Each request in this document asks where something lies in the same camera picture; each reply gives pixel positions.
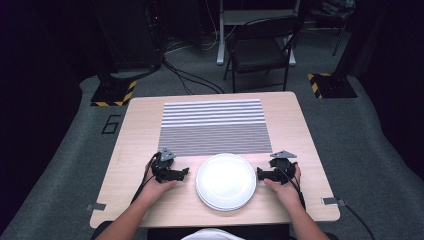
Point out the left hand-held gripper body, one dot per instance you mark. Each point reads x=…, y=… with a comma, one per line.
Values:
x=162, y=166

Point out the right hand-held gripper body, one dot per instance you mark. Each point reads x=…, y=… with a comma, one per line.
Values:
x=283, y=165

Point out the person's left hand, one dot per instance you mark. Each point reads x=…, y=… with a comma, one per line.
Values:
x=156, y=190

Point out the person's right hand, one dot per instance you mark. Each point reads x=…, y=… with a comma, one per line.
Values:
x=285, y=195

